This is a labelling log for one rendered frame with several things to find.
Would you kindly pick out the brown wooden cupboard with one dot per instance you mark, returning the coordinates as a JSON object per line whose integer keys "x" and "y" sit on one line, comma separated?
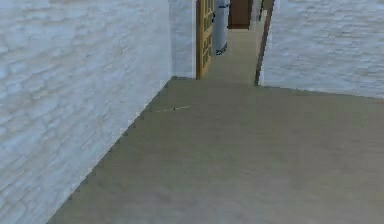
{"x": 240, "y": 13}

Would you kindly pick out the yellow wooden room door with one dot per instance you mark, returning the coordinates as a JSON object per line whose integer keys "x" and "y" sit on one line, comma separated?
{"x": 204, "y": 36}

